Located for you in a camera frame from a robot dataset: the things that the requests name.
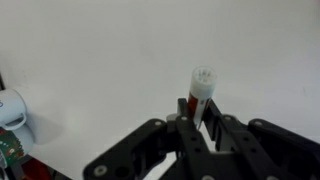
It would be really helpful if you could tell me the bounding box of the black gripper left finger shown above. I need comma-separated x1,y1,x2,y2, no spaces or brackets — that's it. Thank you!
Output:
82,97,212,180

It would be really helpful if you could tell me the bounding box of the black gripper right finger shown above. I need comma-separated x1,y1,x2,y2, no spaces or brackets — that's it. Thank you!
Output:
202,99,320,180

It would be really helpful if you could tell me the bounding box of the red and white marker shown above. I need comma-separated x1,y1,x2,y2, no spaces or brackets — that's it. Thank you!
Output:
187,65,218,131

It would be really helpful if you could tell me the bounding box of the white mug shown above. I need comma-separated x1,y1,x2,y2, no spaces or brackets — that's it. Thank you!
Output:
0,88,30,132

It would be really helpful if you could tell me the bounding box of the red object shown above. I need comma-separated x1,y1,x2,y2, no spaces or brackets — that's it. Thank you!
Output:
18,155,56,180

